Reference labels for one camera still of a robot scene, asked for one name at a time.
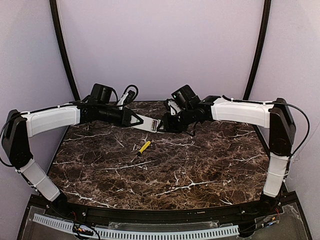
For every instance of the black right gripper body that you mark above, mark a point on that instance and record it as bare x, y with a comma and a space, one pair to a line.
169, 122

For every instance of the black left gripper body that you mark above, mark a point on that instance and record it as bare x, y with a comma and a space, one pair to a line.
124, 117

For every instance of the white remote control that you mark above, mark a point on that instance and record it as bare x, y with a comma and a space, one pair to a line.
147, 123

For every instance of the yellow handled screwdriver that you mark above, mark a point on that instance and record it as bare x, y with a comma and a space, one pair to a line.
143, 148

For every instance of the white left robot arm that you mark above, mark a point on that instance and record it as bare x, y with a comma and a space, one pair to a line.
30, 138

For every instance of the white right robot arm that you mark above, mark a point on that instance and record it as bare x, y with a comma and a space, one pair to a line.
272, 122

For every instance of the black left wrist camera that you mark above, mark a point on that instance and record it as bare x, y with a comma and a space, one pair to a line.
129, 95

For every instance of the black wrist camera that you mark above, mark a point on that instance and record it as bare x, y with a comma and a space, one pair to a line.
129, 95
173, 108

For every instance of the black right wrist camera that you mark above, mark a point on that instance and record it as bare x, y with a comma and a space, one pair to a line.
173, 108

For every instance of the black right corner post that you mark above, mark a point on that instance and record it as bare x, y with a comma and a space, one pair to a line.
259, 49

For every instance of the black corner post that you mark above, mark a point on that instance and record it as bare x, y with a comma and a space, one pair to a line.
62, 49
259, 49

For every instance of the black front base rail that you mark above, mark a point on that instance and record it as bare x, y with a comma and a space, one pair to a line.
236, 214

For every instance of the white slotted cable duct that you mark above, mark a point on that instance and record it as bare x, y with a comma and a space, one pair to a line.
141, 231

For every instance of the black left corner post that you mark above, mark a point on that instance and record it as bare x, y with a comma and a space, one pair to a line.
62, 49

